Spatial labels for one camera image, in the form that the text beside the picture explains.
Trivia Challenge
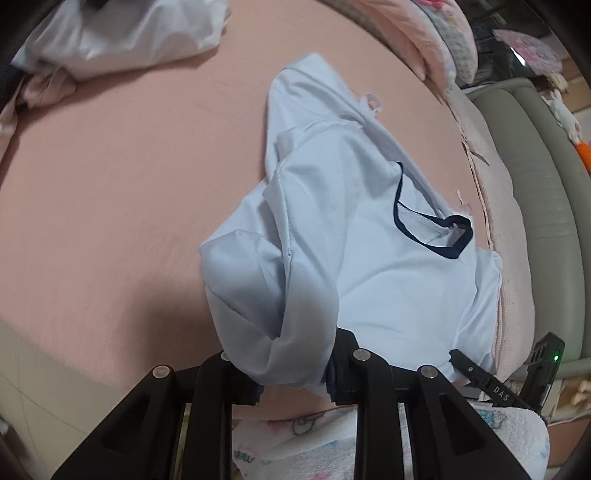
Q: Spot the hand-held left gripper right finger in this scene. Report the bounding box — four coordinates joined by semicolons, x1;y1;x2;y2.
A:
324;328;530;480

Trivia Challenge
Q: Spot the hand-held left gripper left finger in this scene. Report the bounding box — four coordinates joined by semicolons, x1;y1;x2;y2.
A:
51;351;263;480

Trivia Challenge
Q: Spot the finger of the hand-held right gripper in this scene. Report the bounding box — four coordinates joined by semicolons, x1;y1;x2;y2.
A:
449;349;490;391

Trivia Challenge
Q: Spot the light blue navy-trimmed shirt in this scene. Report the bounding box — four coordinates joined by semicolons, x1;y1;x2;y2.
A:
198;52;505;401

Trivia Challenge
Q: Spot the white garment with navy collar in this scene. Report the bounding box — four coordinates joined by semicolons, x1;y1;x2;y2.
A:
13;0;230;85

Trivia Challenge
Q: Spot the pale pink textured pillow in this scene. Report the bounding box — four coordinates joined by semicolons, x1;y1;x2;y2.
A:
436;78;515;195
471;152;537;385

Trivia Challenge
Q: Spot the grey padded headboard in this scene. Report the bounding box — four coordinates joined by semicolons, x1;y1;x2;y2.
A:
464;76;591;380

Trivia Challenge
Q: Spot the orange carrot plush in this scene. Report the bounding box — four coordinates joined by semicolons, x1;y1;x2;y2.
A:
574;141;591;175

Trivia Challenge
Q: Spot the bed with pink sheet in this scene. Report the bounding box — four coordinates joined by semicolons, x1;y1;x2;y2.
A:
0;0;502;421

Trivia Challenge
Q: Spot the white bunny plush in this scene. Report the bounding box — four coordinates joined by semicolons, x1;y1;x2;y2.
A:
549;90;586;145

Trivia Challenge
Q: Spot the pink printed umbrella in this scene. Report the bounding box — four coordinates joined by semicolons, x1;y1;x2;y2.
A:
491;28;563;75

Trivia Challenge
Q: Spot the folded pink checked quilt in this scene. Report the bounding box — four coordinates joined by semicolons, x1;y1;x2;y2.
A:
318;0;477;97

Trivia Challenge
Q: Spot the pale pink garment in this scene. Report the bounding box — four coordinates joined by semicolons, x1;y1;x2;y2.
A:
17;69;77;110

